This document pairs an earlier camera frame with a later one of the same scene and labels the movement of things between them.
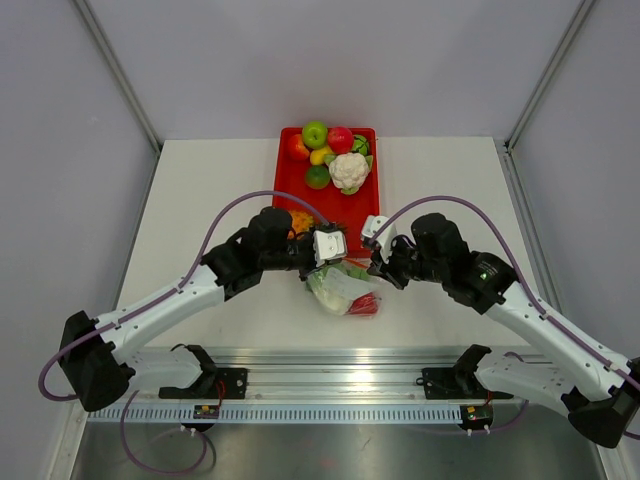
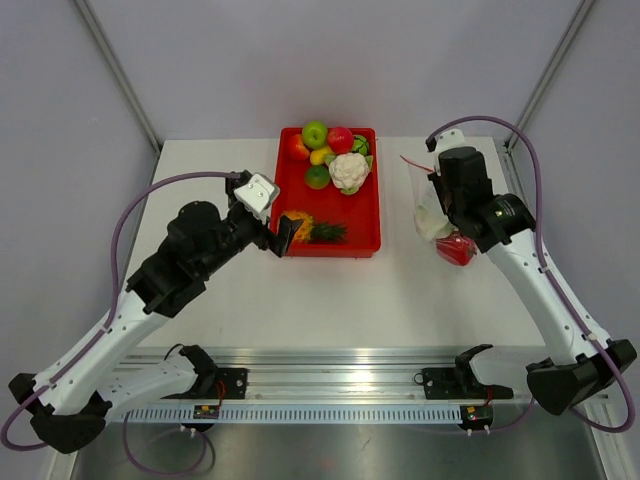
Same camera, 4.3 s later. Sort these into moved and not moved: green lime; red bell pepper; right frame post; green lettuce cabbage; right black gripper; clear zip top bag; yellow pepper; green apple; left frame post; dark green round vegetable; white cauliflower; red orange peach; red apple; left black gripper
Moved: red bell pepper; green lettuce cabbage; right black gripper; clear zip top bag; left black gripper
Not moved: green lime; right frame post; red orange peach; white cauliflower; yellow pepper; green apple; red apple; dark green round vegetable; left frame post
